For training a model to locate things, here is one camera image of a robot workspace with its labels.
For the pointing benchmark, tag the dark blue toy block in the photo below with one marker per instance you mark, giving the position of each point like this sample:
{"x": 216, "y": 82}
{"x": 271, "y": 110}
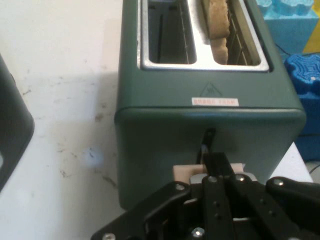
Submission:
{"x": 306, "y": 100}

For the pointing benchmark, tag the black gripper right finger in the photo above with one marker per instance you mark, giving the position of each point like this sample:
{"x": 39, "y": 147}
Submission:
{"x": 275, "y": 210}

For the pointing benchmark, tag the large cyan toy block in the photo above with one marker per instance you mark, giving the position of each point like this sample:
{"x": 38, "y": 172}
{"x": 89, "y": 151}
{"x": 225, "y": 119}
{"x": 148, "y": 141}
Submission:
{"x": 285, "y": 27}

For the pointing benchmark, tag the brown bread slice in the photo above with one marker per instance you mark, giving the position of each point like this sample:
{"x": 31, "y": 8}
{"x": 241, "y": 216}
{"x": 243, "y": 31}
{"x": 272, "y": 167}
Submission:
{"x": 216, "y": 17}
{"x": 220, "y": 51}

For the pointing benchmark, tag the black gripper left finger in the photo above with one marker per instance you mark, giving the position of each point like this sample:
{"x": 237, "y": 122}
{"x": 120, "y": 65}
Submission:
{"x": 180, "y": 210}

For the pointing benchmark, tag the green two-slot toaster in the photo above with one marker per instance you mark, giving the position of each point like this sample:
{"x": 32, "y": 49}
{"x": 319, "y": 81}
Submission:
{"x": 162, "y": 130}

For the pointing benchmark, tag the black coffee maker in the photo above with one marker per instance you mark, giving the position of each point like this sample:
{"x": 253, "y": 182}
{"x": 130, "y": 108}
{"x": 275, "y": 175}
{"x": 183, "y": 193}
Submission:
{"x": 12, "y": 130}

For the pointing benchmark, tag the cream toaster lever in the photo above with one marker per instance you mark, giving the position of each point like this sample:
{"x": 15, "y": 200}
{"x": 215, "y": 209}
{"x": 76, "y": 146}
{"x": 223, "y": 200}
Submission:
{"x": 183, "y": 171}

